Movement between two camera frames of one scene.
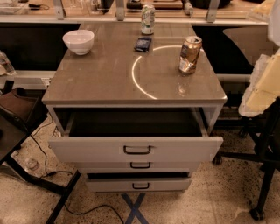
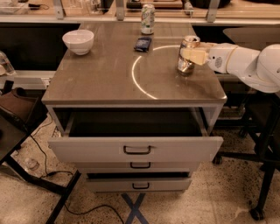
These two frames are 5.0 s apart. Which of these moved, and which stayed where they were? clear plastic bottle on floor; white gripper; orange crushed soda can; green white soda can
Moved: white gripper
Stayed: clear plastic bottle on floor; green white soda can; orange crushed soda can
